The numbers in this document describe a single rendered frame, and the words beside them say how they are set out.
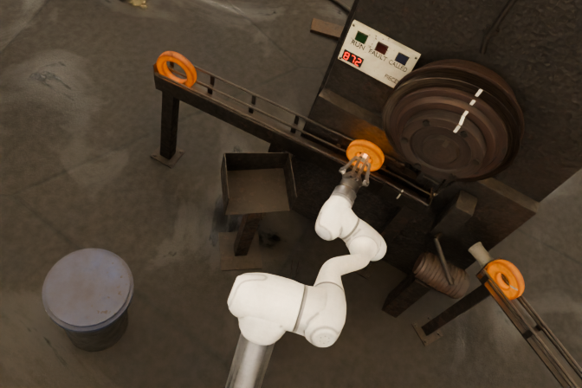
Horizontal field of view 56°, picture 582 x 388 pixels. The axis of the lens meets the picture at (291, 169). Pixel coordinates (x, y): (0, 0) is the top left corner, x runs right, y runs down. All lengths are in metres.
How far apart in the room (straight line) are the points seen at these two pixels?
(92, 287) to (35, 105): 1.31
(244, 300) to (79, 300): 0.85
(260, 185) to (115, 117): 1.16
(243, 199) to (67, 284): 0.72
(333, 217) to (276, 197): 0.32
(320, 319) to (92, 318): 0.96
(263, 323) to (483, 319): 1.73
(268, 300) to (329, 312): 0.16
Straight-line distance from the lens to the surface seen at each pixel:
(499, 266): 2.25
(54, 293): 2.19
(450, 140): 1.84
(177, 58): 2.36
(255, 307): 1.48
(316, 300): 1.50
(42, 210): 2.83
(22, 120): 3.13
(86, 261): 2.22
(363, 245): 1.97
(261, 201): 2.16
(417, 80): 1.83
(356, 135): 2.24
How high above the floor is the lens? 2.46
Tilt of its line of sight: 55 degrees down
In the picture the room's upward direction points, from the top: 22 degrees clockwise
